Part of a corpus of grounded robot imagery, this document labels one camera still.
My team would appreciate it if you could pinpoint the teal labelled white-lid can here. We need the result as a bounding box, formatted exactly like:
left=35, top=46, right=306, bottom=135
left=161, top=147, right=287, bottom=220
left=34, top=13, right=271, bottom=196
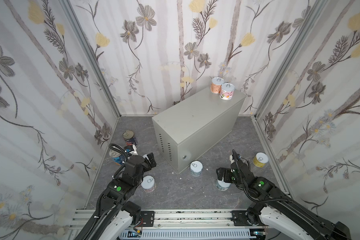
left=216, top=180, right=231, bottom=192

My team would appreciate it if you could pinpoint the pink fruit labelled can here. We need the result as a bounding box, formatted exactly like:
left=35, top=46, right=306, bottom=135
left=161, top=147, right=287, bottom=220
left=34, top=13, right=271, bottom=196
left=220, top=83, right=235, bottom=101

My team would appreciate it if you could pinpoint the orange labelled can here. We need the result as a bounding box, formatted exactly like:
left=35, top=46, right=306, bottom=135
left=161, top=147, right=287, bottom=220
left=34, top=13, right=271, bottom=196
left=210, top=77, right=225, bottom=94

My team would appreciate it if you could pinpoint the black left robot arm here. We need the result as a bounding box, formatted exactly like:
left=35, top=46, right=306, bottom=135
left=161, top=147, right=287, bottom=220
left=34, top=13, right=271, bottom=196
left=76, top=153, right=157, bottom=240

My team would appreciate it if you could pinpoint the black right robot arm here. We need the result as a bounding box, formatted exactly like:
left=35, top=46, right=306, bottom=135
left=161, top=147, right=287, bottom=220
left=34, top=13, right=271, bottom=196
left=216, top=162, right=352, bottom=240

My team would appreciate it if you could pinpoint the blue labelled tin can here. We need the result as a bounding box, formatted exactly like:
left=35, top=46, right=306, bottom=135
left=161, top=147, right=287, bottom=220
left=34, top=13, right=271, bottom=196
left=109, top=150, right=125, bottom=166

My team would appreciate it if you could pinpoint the pink labelled white-lid can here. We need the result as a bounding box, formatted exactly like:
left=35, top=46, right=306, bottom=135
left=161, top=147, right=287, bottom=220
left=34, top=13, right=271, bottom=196
left=141, top=176, right=156, bottom=193

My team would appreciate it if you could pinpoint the yellow labelled can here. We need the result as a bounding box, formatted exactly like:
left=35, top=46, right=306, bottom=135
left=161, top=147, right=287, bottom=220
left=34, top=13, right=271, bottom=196
left=253, top=153, right=269, bottom=168

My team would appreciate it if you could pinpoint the dark blue tomato can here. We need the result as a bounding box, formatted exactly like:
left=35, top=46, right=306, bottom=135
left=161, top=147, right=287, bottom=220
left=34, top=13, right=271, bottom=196
left=123, top=130, right=138, bottom=146

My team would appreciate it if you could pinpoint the grey metal cabinet box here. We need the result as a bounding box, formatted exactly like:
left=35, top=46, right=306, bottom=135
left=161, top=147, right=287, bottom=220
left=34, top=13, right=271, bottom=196
left=152, top=88, right=246, bottom=173

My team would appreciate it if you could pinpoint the light blue can near cabinet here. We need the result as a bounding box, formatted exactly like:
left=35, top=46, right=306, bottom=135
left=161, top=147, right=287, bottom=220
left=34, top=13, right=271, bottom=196
left=190, top=161, right=203, bottom=177

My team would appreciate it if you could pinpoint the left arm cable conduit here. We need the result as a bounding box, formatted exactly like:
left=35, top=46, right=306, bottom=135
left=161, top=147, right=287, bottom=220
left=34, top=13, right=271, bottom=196
left=108, top=143, right=130, bottom=161

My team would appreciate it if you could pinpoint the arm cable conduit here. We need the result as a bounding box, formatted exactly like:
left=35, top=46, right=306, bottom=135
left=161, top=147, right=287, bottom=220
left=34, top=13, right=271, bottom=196
left=230, top=149, right=292, bottom=205
left=108, top=143, right=130, bottom=161

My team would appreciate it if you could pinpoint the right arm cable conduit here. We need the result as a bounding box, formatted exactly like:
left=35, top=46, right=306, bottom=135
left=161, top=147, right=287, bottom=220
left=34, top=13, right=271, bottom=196
left=230, top=149, right=292, bottom=205

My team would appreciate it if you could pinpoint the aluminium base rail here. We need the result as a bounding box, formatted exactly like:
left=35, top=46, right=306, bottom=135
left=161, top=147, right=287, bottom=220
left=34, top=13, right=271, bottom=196
left=67, top=208, right=271, bottom=240

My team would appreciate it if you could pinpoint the white slotted cable duct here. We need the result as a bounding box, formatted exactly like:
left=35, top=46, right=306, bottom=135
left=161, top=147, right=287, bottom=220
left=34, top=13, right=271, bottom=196
left=119, top=229, right=256, bottom=240

